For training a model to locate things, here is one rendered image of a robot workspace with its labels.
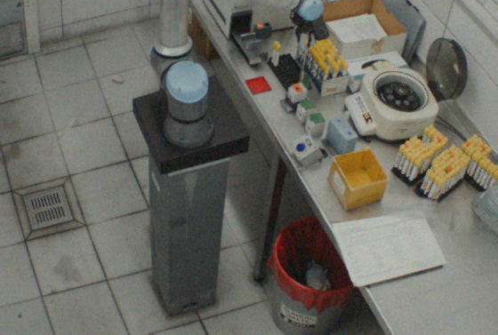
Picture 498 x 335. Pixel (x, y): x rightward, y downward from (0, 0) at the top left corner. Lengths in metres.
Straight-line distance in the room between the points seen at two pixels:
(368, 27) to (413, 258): 1.01
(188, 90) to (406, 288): 0.84
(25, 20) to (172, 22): 1.93
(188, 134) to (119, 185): 1.20
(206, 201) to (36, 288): 0.99
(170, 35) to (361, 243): 0.81
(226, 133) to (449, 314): 0.88
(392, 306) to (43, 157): 2.00
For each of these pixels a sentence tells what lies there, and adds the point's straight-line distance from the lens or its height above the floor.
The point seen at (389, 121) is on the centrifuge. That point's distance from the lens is 2.42.
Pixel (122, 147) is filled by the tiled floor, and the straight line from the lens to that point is 3.56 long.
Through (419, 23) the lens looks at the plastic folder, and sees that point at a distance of 2.73.
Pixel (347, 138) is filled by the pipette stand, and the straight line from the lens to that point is 2.33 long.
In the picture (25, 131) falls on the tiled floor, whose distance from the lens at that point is 3.69.
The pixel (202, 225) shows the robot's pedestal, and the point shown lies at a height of 0.57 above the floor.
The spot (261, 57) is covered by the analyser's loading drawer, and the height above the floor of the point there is 0.92.
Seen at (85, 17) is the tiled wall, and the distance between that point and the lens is 4.15.
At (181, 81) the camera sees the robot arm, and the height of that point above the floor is 1.16.
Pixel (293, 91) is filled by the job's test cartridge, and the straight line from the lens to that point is 2.48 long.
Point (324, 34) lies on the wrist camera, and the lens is 2.34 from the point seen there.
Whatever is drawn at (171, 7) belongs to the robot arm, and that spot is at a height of 1.35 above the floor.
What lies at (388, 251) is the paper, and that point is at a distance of 2.19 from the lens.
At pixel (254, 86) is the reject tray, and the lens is 2.58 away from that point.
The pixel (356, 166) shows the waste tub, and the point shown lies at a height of 0.91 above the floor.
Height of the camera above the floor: 2.61
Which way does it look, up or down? 47 degrees down
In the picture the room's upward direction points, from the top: 8 degrees clockwise
